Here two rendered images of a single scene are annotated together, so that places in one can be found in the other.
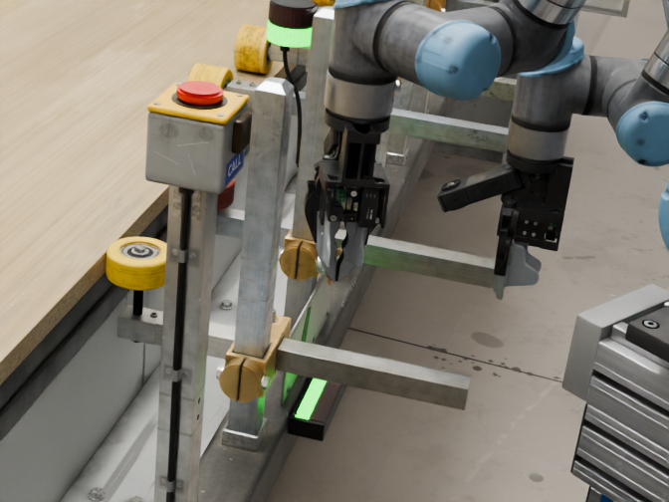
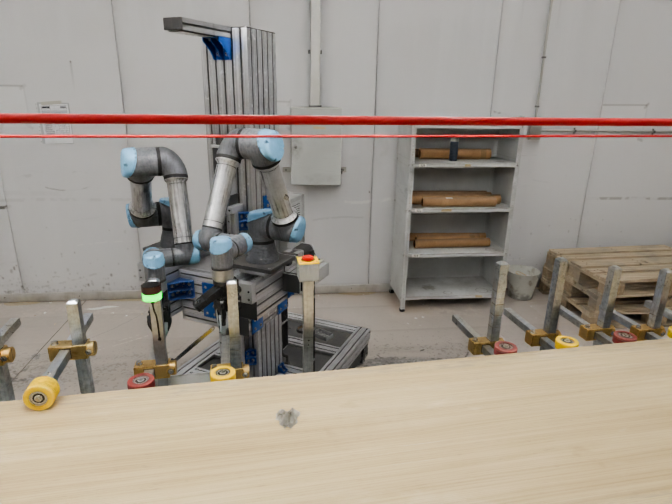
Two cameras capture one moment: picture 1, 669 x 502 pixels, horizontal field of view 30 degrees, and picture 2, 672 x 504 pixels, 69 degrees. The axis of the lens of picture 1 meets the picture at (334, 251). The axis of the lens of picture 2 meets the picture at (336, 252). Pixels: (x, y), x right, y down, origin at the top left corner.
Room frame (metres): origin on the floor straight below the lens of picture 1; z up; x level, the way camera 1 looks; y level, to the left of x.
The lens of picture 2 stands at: (1.52, 1.63, 1.77)
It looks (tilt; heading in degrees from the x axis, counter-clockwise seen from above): 18 degrees down; 248
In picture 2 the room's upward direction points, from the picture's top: 1 degrees clockwise
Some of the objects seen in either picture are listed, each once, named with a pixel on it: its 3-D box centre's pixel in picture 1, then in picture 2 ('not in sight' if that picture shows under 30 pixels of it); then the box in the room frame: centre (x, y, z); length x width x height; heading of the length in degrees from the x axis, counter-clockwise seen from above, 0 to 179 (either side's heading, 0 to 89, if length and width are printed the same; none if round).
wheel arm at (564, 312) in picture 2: not in sight; (587, 328); (-0.17, 0.31, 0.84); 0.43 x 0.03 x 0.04; 80
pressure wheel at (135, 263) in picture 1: (138, 289); (223, 386); (1.34, 0.23, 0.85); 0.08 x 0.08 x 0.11
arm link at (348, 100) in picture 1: (362, 95); (222, 273); (1.29, -0.01, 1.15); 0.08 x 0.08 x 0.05
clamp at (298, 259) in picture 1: (307, 243); (155, 369); (1.54, 0.04, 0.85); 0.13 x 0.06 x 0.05; 170
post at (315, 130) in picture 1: (312, 186); (160, 344); (1.52, 0.04, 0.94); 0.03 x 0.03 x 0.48; 80
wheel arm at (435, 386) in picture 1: (291, 358); (225, 367); (1.30, 0.04, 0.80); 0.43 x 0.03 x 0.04; 80
